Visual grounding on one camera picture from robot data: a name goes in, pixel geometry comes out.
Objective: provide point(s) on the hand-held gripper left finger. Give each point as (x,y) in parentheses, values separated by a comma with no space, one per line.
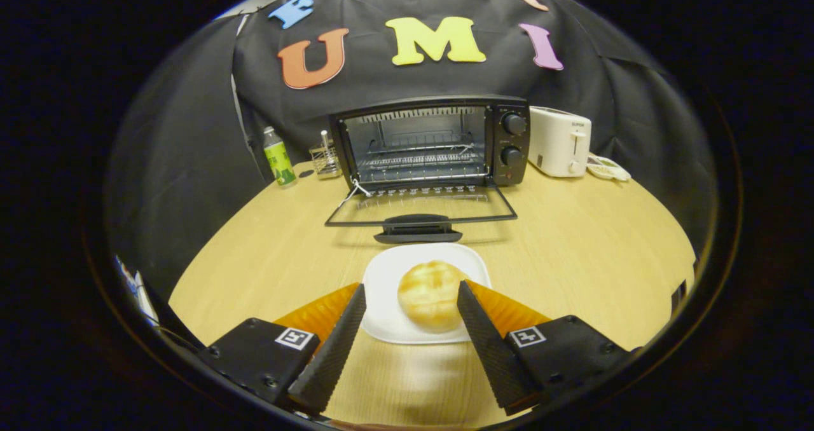
(331,355)

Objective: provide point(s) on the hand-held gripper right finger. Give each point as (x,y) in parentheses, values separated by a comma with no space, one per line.
(489,348)

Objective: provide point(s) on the white square plate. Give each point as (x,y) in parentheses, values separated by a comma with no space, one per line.
(385,291)

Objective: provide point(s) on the round bread bun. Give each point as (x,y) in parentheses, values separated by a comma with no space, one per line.
(429,294)

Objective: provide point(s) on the black toaster oven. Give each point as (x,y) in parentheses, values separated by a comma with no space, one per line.
(512,142)

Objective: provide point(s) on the divided white snack dish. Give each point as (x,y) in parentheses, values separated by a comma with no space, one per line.
(607,169)

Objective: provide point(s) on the green label drink bottle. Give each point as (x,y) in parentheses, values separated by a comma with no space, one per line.
(278,161)

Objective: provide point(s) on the white pop-up toaster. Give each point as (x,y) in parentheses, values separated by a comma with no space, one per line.
(556,142)

